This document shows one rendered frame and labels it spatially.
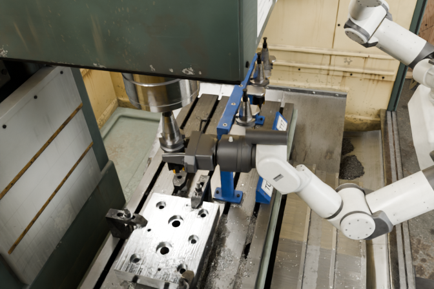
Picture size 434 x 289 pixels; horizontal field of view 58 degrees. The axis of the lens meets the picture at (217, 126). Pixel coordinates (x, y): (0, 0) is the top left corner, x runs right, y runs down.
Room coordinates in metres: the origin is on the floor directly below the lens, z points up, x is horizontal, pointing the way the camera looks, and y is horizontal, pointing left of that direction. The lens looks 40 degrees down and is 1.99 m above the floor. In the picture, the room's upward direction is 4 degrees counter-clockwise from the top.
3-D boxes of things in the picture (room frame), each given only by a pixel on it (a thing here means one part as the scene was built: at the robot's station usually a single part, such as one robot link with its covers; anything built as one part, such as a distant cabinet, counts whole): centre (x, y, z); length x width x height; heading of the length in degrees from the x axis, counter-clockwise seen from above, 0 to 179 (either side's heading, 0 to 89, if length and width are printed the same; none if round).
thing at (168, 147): (0.71, 0.11, 1.37); 0.06 x 0.06 x 0.03
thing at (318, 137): (1.33, -0.10, 0.75); 0.89 x 0.70 x 0.26; 72
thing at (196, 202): (0.87, 0.07, 0.97); 0.13 x 0.03 x 0.15; 162
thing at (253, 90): (1.12, -0.14, 1.21); 0.07 x 0.05 x 0.01; 72
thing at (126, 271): (0.72, 0.16, 0.97); 0.29 x 0.23 x 0.05; 162
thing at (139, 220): (0.78, 0.30, 0.97); 0.13 x 0.03 x 0.15; 72
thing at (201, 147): (0.69, 0.01, 1.34); 0.13 x 0.12 x 0.10; 168
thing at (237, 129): (0.91, -0.07, 1.21); 0.07 x 0.05 x 0.01; 72
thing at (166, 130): (0.71, 0.11, 1.41); 0.04 x 0.04 x 0.07
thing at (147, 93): (0.71, 0.11, 1.57); 0.16 x 0.16 x 0.12
